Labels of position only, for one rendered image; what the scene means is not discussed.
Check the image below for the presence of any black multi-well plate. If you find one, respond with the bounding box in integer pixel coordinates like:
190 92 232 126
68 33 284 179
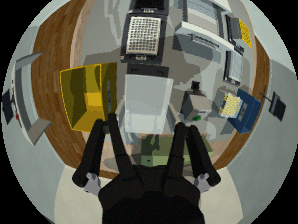
135 0 164 10

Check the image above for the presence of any large grey bench mat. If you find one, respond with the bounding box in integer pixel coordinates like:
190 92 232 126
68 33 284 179
80 0 254 142

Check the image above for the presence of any blue open-top bin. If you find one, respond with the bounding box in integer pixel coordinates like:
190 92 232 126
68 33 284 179
227 88 262 134

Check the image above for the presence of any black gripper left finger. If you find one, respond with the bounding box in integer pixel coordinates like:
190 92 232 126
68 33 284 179
72 99 144 200

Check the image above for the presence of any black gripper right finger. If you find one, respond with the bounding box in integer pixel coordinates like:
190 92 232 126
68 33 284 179
162 103 221 198

